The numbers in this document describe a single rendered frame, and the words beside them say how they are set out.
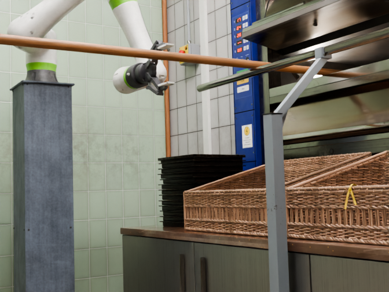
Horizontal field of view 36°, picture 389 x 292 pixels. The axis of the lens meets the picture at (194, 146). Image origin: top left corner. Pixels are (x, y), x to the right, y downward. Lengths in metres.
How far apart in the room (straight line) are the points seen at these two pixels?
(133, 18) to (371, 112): 1.02
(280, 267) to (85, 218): 1.62
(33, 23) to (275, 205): 1.25
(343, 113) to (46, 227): 1.26
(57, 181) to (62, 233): 0.21
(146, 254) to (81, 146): 0.88
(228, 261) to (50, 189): 0.85
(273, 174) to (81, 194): 1.62
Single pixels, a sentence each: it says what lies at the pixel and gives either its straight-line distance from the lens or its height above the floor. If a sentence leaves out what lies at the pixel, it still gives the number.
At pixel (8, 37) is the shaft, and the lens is 1.80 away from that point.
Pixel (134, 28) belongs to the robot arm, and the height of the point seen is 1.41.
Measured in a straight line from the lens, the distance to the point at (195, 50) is 3.16.
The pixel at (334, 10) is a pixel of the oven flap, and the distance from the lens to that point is 2.30.
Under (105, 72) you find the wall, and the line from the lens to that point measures 3.28.
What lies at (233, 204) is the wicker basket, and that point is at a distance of 2.05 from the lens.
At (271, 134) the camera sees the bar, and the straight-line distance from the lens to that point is 1.72.
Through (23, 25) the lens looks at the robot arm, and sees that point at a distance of 2.45.
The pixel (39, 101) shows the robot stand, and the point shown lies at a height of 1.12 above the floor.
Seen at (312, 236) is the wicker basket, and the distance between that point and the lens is 1.77.
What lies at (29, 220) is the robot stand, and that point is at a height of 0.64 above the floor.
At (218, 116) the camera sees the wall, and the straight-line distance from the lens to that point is 2.99.
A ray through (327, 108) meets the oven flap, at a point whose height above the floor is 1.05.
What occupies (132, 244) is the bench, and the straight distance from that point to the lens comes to 2.62.
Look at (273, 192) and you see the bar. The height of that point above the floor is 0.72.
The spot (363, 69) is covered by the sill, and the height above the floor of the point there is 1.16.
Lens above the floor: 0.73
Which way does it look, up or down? 4 degrees up
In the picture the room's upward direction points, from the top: 2 degrees counter-clockwise
